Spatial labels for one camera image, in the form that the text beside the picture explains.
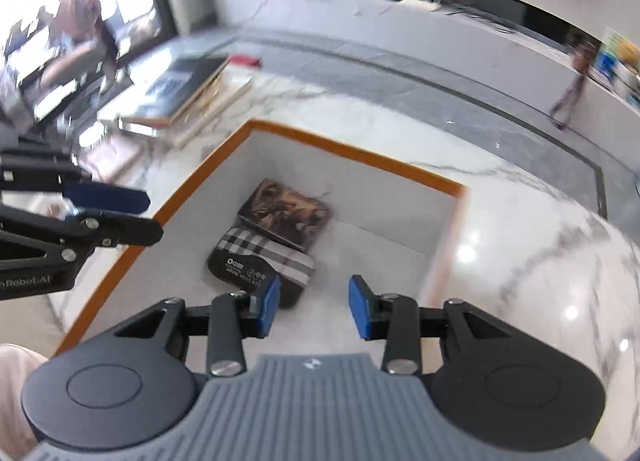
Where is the plaid black case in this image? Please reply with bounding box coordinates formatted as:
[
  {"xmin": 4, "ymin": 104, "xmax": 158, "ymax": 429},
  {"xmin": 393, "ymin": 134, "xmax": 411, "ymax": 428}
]
[{"xmin": 206, "ymin": 226, "xmax": 314, "ymax": 309}]

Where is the brown patterned tin box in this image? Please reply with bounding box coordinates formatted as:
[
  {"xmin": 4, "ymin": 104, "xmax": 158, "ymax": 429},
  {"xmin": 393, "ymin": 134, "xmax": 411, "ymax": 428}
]
[{"xmin": 238, "ymin": 178, "xmax": 332, "ymax": 252}]

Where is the orange storage box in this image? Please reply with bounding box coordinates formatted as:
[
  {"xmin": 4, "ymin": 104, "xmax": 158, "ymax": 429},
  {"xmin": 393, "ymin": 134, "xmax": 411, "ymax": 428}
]
[{"xmin": 61, "ymin": 120, "xmax": 468, "ymax": 363}]

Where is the stack of books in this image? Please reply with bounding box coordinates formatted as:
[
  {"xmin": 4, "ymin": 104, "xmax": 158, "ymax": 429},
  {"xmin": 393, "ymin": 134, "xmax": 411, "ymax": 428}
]
[{"xmin": 116, "ymin": 56, "xmax": 252, "ymax": 149}]

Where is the red small box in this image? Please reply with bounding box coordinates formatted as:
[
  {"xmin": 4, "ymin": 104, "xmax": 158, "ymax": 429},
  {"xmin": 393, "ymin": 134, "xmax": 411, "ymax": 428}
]
[{"xmin": 230, "ymin": 54, "xmax": 262, "ymax": 69}]

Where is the brown tripod stand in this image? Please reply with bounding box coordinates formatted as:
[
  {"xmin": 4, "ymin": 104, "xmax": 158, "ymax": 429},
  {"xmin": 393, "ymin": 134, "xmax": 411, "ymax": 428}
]
[{"xmin": 549, "ymin": 40, "xmax": 597, "ymax": 131}]

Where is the colourful snack box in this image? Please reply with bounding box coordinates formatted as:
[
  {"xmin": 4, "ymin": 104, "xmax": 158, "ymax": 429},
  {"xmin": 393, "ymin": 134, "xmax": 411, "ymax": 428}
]
[{"xmin": 591, "ymin": 28, "xmax": 639, "ymax": 109}]

